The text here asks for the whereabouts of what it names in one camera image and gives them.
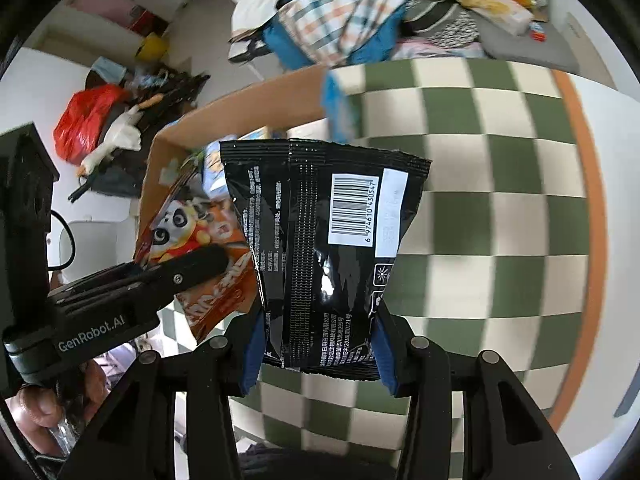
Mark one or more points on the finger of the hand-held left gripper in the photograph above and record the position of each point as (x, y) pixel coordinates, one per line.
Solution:
(195, 267)

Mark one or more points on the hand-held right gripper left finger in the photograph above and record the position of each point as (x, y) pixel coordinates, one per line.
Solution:
(250, 360)

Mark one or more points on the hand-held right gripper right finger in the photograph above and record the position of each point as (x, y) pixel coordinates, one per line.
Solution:
(386, 360)

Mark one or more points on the orange panda snack packet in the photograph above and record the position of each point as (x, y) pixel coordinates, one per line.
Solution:
(215, 302)

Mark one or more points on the black snack packet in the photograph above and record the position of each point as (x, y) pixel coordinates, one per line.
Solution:
(310, 240)

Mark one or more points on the cardboard box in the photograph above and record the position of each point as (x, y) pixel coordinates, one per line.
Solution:
(240, 105)

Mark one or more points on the person's left hand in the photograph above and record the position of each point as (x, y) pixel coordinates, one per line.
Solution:
(32, 410)

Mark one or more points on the red plastic bag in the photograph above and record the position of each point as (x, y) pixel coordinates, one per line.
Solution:
(85, 120)

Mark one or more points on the white plush goose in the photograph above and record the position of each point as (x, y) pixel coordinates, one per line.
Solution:
(122, 135)

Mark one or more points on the dark fleece clothing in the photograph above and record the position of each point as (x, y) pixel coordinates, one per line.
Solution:
(310, 465)

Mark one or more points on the blue cloth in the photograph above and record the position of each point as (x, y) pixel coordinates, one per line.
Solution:
(109, 69)

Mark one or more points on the green checkered tablecloth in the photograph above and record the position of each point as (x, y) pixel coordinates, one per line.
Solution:
(500, 240)

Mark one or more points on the black folding stroller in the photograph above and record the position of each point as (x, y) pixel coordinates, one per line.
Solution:
(170, 87)

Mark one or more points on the red cabinet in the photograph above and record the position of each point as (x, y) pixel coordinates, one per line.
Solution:
(145, 20)

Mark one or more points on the white sheet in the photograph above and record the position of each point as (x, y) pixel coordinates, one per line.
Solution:
(250, 0)

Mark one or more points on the plaid blanket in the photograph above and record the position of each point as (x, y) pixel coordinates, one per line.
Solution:
(350, 15)

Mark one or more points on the pink patterned cloth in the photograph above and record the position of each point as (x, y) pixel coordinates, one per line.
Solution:
(440, 51)

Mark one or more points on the black white patterned cloth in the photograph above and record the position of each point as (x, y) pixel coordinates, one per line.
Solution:
(440, 22)

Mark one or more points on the grey padded chair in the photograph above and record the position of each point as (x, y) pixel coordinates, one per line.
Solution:
(525, 47)

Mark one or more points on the small red box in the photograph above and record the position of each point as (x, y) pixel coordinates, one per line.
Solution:
(538, 31)

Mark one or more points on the yellow patterned tissue pack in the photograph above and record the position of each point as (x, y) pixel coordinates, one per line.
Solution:
(500, 10)

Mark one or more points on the white leaning board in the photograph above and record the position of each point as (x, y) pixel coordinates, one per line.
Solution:
(575, 25)

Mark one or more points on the black metal bed frame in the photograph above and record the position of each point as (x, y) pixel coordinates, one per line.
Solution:
(247, 52)

